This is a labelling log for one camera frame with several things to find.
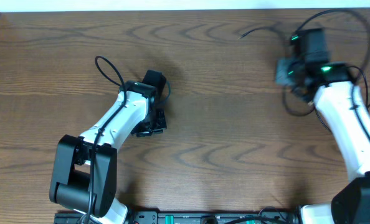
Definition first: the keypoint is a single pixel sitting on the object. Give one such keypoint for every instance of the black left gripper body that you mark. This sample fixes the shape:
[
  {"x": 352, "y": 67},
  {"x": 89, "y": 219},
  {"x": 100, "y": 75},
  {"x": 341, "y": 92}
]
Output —
[{"x": 153, "y": 124}]

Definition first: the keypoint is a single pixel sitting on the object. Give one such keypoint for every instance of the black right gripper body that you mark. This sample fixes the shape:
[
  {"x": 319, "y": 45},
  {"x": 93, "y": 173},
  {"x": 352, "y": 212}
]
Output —
[{"x": 286, "y": 72}]

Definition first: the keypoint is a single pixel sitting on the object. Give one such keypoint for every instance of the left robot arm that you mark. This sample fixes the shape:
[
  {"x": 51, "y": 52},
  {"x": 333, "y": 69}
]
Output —
[{"x": 85, "y": 166}]

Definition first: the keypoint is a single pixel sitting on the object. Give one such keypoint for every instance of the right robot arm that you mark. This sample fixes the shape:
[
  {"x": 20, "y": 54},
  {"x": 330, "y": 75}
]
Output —
[{"x": 334, "y": 92}]

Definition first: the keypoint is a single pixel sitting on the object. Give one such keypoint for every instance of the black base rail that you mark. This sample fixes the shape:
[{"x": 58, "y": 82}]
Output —
[{"x": 264, "y": 216}]

